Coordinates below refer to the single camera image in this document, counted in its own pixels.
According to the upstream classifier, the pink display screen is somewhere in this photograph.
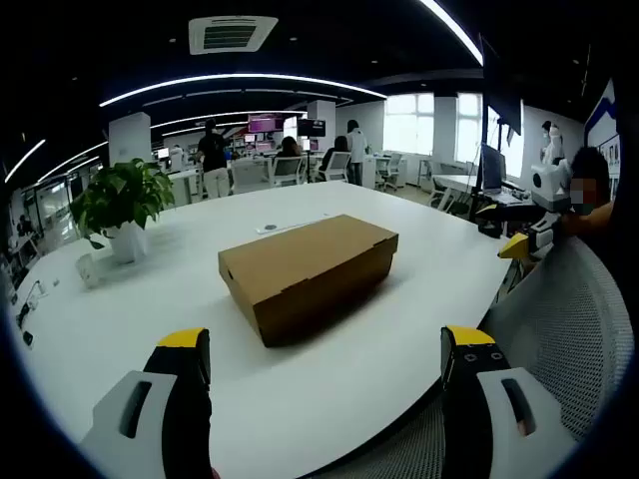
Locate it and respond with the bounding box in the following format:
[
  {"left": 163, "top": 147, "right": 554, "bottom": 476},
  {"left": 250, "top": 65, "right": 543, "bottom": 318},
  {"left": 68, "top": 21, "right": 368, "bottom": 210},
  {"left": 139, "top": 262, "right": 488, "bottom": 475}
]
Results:
[{"left": 248, "top": 113, "right": 284, "bottom": 134}]

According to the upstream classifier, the desk monitor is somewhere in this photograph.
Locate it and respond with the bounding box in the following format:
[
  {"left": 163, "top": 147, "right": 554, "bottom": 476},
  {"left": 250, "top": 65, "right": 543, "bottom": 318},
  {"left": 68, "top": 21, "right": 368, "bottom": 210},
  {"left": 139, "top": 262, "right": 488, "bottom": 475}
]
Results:
[{"left": 481, "top": 144, "right": 506, "bottom": 195}]

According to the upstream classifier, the small white cup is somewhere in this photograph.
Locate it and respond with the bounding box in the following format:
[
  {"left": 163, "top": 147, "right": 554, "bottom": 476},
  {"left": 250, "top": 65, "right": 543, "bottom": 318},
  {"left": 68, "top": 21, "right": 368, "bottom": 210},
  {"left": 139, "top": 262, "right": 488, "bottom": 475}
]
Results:
[{"left": 75, "top": 252, "right": 101, "bottom": 289}]

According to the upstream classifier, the white office chair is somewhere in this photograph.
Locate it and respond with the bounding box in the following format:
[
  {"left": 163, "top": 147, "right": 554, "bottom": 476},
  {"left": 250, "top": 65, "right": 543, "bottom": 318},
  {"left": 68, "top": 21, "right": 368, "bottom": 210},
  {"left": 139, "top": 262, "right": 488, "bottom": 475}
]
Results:
[
  {"left": 383, "top": 152, "right": 403, "bottom": 191},
  {"left": 323, "top": 151, "right": 352, "bottom": 184},
  {"left": 272, "top": 156, "right": 307, "bottom": 189},
  {"left": 232, "top": 158, "right": 271, "bottom": 195}
]

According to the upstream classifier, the large black hanging screen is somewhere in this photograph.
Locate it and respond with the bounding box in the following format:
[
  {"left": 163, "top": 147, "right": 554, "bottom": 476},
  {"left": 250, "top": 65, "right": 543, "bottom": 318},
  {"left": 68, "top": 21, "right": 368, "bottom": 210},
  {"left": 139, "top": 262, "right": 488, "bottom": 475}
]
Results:
[{"left": 481, "top": 34, "right": 524, "bottom": 136}]

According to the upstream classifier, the ceiling air vent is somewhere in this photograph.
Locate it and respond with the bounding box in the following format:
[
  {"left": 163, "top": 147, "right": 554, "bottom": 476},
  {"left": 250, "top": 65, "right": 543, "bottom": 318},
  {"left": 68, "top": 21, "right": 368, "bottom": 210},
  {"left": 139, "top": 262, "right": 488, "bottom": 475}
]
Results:
[{"left": 188, "top": 16, "right": 280, "bottom": 56}]

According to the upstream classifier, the green potted plant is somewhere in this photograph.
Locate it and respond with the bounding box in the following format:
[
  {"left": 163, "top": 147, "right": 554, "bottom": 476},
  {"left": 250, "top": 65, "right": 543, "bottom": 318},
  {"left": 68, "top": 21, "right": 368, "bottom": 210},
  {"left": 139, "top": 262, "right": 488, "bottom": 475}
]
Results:
[{"left": 69, "top": 158, "right": 176, "bottom": 265}]

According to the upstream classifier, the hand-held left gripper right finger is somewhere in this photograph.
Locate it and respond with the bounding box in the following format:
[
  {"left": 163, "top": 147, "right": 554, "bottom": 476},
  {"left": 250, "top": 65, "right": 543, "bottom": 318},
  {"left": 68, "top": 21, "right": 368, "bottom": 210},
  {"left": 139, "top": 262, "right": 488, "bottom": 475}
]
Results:
[{"left": 439, "top": 324, "right": 580, "bottom": 479}]

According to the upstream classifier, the black cable on table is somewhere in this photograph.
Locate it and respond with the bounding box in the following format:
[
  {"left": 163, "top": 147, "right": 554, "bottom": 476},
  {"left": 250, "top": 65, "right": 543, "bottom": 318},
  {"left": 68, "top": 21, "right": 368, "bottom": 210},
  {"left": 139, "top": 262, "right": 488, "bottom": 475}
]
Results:
[{"left": 14, "top": 281, "right": 51, "bottom": 345}]

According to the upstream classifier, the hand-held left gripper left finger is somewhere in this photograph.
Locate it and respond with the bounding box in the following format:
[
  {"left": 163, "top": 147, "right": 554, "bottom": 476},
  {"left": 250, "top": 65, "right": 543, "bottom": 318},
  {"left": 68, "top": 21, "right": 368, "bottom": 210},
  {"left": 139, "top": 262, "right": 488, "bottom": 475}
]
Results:
[{"left": 79, "top": 327, "right": 214, "bottom": 479}]

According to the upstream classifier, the grey mesh office chair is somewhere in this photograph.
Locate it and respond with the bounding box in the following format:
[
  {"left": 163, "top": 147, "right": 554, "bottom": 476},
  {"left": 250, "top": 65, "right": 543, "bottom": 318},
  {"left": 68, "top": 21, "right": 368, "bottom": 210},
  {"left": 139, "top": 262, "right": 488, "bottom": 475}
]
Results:
[{"left": 319, "top": 234, "right": 635, "bottom": 479}]

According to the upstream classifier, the brown cardboard shoe box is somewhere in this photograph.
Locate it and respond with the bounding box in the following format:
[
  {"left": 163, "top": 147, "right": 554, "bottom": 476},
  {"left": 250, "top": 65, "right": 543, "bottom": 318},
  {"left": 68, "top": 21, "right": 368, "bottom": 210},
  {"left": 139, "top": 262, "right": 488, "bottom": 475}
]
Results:
[{"left": 218, "top": 214, "right": 399, "bottom": 349}]

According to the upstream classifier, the dark display screen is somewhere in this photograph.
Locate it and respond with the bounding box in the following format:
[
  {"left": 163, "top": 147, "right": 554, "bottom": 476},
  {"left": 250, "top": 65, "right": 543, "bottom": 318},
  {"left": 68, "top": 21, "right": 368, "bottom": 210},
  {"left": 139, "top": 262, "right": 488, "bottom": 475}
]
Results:
[{"left": 297, "top": 118, "right": 328, "bottom": 139}]

